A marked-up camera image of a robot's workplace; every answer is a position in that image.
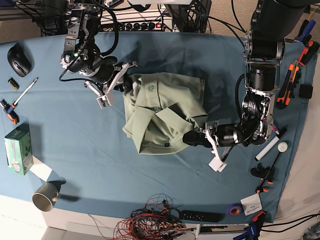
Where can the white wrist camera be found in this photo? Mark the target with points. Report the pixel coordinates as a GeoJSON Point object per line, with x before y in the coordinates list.
{"type": "Point", "coordinates": [106, 100]}
{"type": "Point", "coordinates": [217, 165]}

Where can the purple tube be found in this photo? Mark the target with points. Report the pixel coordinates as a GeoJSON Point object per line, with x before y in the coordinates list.
{"type": "Point", "coordinates": [274, 129]}

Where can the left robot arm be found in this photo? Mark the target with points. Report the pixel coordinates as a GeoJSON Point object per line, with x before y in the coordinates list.
{"type": "Point", "coordinates": [264, 46]}

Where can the orange black utility knife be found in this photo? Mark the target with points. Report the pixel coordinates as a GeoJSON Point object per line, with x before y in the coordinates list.
{"type": "Point", "coordinates": [285, 93]}

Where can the purple tape roll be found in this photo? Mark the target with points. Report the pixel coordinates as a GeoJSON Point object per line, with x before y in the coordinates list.
{"type": "Point", "coordinates": [234, 209]}

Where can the white paper sheet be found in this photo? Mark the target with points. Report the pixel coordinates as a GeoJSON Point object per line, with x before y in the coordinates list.
{"type": "Point", "coordinates": [41, 170]}

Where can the green tissue box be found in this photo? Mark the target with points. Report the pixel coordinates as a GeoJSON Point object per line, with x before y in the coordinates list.
{"type": "Point", "coordinates": [18, 149]}

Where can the black square box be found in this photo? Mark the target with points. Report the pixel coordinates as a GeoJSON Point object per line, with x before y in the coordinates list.
{"type": "Point", "coordinates": [305, 91]}

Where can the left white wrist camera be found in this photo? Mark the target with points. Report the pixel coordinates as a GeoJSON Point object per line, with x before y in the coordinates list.
{"type": "Point", "coordinates": [217, 165]}

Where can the black computer mouse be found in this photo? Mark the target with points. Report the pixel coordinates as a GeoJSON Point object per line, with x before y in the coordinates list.
{"type": "Point", "coordinates": [18, 61]}

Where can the blue black spring clamp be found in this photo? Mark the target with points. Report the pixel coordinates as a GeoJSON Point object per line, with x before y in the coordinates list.
{"type": "Point", "coordinates": [304, 34]}

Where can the blue table cloth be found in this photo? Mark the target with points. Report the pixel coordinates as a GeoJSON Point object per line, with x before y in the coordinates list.
{"type": "Point", "coordinates": [86, 145]}

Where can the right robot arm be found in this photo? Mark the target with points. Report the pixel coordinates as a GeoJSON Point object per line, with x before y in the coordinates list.
{"type": "Point", "coordinates": [82, 55]}

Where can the white marker pen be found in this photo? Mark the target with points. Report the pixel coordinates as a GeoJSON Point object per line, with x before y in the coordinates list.
{"type": "Point", "coordinates": [270, 145]}

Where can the white round cap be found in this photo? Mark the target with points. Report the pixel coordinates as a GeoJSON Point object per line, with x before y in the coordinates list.
{"type": "Point", "coordinates": [282, 147]}

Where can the white paper packet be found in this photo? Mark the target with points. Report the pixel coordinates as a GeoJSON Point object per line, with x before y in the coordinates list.
{"type": "Point", "coordinates": [251, 204]}

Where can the black power strip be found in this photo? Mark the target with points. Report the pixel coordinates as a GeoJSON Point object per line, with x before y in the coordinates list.
{"type": "Point", "coordinates": [140, 27]}

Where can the black remote control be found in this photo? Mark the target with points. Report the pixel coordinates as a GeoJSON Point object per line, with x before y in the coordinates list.
{"type": "Point", "coordinates": [200, 216]}

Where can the light green T-shirt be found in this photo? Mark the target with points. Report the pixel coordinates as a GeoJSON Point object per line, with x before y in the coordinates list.
{"type": "Point", "coordinates": [160, 109]}

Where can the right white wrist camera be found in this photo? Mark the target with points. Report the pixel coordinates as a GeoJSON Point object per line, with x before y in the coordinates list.
{"type": "Point", "coordinates": [106, 100]}

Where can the left silver gripper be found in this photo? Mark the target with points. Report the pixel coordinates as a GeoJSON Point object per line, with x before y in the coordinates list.
{"type": "Point", "coordinates": [220, 138]}

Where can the blue black bar clamp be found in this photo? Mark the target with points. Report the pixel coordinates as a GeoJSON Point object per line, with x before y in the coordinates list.
{"type": "Point", "coordinates": [253, 230]}

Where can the blue orange handled screwdriver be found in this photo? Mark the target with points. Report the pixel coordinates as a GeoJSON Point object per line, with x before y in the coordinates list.
{"type": "Point", "coordinates": [9, 110]}

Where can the small gold battery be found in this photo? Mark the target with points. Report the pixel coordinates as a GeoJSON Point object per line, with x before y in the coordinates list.
{"type": "Point", "coordinates": [14, 84]}

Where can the grey ceramic mug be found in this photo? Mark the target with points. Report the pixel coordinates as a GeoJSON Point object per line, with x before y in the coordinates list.
{"type": "Point", "coordinates": [46, 197]}

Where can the black orange bar clamp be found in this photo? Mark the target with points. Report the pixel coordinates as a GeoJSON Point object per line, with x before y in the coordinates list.
{"type": "Point", "coordinates": [266, 174]}

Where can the right silver gripper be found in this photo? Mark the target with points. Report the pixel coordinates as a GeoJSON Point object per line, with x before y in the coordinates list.
{"type": "Point", "coordinates": [110, 77]}

